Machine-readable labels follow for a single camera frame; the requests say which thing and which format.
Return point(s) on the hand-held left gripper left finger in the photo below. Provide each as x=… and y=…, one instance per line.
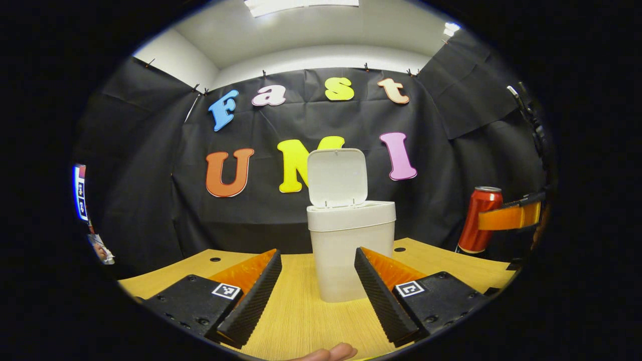
x=253, y=306

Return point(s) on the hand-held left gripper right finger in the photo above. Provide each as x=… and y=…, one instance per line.
x=383, y=306

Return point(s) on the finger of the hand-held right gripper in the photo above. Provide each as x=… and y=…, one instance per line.
x=509, y=218

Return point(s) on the red pop can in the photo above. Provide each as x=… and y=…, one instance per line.
x=476, y=220

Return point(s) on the white desktop garbage bin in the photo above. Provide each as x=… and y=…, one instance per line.
x=346, y=260

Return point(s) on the wooden desktop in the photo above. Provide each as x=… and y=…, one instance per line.
x=301, y=321

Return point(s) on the black backdrop cloth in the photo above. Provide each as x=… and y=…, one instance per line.
x=150, y=200

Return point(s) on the white paper sheet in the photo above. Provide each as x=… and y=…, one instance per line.
x=109, y=259

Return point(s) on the computer monitor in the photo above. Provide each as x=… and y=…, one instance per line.
x=80, y=193

